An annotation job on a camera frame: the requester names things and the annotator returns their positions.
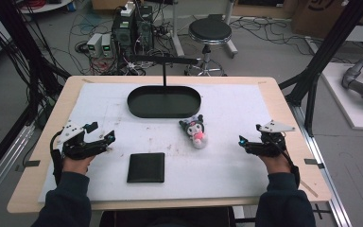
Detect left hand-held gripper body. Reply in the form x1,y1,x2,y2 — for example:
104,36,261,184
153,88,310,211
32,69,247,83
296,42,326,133
56,120,108,161

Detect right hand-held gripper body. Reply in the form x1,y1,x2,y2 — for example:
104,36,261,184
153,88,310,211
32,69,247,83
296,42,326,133
247,119,297,158

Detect person's left hand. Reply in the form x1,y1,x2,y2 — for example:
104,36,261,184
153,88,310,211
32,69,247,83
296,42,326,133
61,154,96,176

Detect person's right hand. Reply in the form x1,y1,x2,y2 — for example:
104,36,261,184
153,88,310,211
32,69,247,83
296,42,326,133
258,152,293,175

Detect black tape strip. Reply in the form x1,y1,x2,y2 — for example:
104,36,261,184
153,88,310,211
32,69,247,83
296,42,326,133
14,159,42,173
303,158,325,170

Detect black square coaster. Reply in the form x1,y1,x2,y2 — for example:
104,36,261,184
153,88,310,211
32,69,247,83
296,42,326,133
126,152,166,184

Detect black and pink plush doll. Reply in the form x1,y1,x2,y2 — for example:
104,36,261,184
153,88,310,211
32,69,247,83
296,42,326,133
178,113,209,150

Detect white table mat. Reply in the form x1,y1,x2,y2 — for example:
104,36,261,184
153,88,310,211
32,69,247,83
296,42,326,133
37,82,274,203

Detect black oval tray stand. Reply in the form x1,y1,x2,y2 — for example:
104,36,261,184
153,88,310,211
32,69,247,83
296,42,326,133
127,54,202,119

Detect grey bench power supply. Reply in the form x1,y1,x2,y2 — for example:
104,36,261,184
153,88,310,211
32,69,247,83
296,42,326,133
86,32,104,59
100,33,114,59

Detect white platform board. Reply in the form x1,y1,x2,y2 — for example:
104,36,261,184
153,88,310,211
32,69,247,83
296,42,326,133
320,61,363,131

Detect white desk leg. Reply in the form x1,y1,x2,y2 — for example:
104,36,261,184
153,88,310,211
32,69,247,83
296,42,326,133
169,0,186,58
222,0,239,60

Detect black computer tower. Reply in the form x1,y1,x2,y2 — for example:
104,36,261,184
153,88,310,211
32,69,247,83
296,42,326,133
111,12,137,55
134,5,155,53

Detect black round stool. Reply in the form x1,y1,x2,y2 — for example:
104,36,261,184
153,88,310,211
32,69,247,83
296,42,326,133
184,16,233,78

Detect white power strip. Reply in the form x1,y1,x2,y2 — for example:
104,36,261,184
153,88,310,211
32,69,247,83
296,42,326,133
120,1,137,18

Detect brown cardboard box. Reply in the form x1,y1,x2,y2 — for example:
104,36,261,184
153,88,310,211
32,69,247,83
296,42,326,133
290,0,363,40

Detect round white table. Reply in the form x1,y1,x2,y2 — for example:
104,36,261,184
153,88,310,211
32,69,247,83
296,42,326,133
17,0,76,15

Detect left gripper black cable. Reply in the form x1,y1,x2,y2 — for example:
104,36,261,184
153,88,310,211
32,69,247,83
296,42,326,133
49,130,64,186

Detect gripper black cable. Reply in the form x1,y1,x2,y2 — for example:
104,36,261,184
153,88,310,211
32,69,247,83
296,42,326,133
268,134,302,189
49,130,64,186

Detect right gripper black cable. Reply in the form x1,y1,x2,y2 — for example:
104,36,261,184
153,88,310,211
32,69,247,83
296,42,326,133
268,134,302,189

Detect aluminium rail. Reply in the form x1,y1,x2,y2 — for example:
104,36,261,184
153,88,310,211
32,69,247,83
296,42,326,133
287,103,354,227
0,123,36,212

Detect black floor cables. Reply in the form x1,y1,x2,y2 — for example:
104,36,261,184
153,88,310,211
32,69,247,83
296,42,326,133
230,15,316,58

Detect tangled floor cables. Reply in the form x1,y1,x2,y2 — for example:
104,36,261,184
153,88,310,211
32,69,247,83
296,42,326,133
45,9,147,77

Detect black metal frame with cables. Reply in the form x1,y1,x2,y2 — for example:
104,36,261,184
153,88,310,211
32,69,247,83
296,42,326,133
0,0,72,187

